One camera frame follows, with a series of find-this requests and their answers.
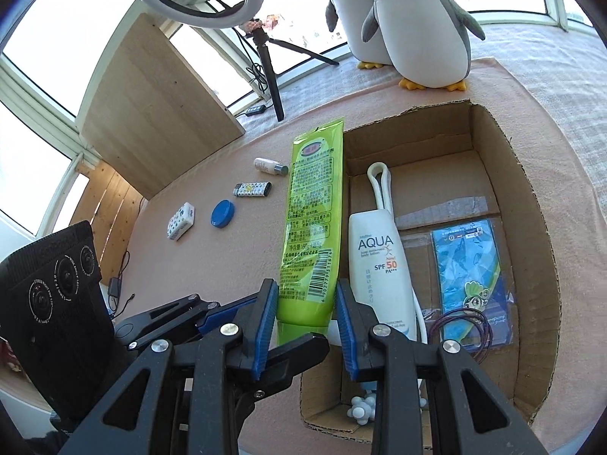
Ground white massage stick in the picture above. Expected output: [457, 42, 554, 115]
[346, 160, 430, 427]

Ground dark red hair ties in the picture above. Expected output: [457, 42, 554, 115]
[424, 307, 495, 366]

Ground white tissue pack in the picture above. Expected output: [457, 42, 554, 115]
[167, 202, 195, 240]

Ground green tube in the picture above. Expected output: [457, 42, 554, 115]
[276, 119, 344, 345]

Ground blue round jar lid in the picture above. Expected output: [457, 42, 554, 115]
[210, 199, 236, 228]

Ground blue cartoon packet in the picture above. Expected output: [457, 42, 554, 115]
[432, 219, 513, 352]

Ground patterned small tube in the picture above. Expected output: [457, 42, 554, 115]
[233, 181, 272, 197]

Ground beige cosmetic tube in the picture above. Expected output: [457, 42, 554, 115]
[254, 157, 289, 176]

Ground black power adapter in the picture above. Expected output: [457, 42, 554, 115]
[107, 249, 135, 319]

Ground slatted wooden panel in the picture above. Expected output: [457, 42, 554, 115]
[70, 161, 143, 286]

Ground cardboard box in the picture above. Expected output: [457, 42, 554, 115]
[298, 99, 563, 449]

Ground black power strip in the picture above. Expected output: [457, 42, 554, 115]
[244, 104, 267, 117]

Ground wooden board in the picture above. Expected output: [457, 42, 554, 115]
[76, 11, 244, 199]

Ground black tripod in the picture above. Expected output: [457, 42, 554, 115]
[246, 18, 341, 124]

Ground large penguin plush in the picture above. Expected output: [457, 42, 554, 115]
[325, 0, 392, 69]

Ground small penguin plush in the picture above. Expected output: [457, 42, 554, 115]
[360, 0, 486, 91]

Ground black camera box left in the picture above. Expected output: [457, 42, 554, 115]
[1, 221, 131, 430]

